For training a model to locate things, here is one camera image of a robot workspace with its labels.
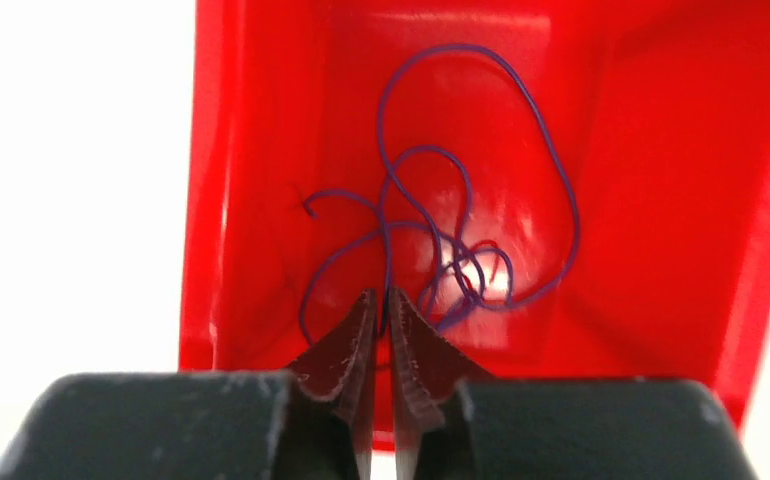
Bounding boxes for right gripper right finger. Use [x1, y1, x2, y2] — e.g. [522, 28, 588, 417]
[388, 287, 495, 479]

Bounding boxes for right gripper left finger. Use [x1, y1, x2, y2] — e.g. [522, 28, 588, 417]
[285, 289, 378, 479]

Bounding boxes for purple wire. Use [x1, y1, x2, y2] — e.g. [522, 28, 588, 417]
[297, 43, 582, 347]

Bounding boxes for red plastic bin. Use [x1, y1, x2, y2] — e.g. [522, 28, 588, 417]
[179, 1, 770, 425]

